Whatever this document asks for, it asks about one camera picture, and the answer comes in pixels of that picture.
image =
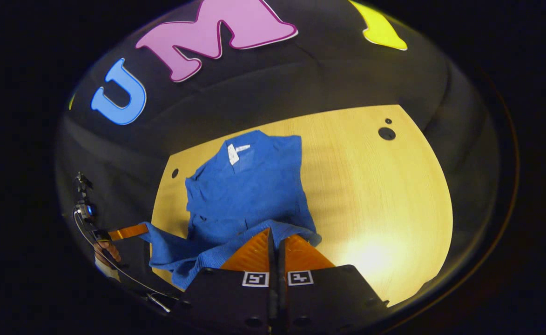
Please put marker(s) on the blue button-up jacket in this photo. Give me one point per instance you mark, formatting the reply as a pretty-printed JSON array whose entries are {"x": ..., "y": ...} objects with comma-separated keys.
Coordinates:
[{"x": 245, "y": 190}]

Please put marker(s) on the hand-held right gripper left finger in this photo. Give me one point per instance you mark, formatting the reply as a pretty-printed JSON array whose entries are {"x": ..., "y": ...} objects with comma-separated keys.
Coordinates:
[{"x": 235, "y": 298}]

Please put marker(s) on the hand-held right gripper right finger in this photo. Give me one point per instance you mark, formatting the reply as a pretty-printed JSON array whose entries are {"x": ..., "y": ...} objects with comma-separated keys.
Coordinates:
[{"x": 328, "y": 298}]

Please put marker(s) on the black backdrop cloth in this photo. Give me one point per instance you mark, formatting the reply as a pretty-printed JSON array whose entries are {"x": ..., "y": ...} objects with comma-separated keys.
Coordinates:
[{"x": 254, "y": 88}]

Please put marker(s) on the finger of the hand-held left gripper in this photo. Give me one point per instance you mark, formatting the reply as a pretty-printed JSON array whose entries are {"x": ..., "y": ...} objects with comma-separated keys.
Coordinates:
[{"x": 128, "y": 232}]

